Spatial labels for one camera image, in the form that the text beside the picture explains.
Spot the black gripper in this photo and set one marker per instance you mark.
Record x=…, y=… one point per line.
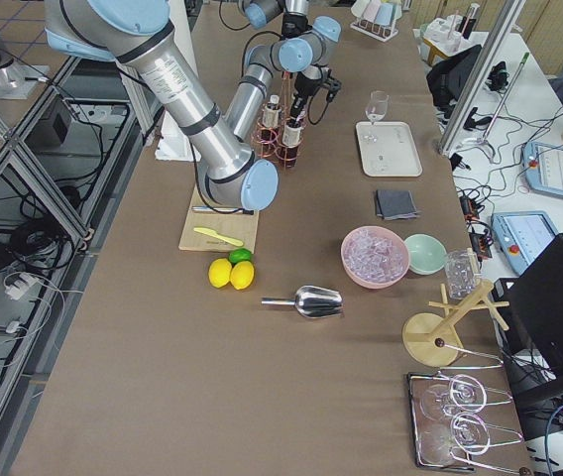
x=304, y=84

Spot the copper wire bottle basket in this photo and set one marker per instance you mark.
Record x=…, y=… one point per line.
x=277, y=134

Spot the tea bottle white cap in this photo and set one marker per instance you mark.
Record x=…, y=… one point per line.
x=291, y=140
x=271, y=119

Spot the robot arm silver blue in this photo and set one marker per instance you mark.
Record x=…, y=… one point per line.
x=305, y=49
x=140, y=35

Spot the clear wine glass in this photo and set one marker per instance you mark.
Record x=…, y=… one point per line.
x=376, y=110

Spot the white cup rack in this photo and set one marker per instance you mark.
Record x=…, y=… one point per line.
x=376, y=18

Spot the cream serving tray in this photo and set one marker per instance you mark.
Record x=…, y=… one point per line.
x=387, y=150

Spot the steel muddler black tip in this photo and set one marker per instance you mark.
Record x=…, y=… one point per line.
x=220, y=210

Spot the wooden cutting board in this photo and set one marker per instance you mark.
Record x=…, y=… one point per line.
x=240, y=226

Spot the yellow plastic knife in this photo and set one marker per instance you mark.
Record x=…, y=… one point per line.
x=216, y=235

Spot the green lime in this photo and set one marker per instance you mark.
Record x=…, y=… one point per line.
x=239, y=255

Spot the pink bowl of ice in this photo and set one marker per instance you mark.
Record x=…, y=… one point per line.
x=374, y=257

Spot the yellow lemon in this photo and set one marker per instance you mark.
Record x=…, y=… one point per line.
x=219, y=272
x=242, y=275

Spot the green bowl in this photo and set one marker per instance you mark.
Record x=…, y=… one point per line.
x=427, y=255

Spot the metal ice scoop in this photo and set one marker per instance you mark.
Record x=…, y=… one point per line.
x=311, y=302

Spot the clear glass mug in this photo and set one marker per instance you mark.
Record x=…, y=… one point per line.
x=462, y=272

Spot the blue teach pendant tablet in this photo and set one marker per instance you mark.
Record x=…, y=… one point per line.
x=543, y=165

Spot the wooden glass stand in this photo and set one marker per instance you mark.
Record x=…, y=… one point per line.
x=432, y=340

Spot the black monitor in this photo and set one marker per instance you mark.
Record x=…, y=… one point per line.
x=536, y=301

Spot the black tray with glasses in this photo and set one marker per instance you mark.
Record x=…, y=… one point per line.
x=449, y=430

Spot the aluminium frame post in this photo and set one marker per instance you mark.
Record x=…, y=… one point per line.
x=484, y=63

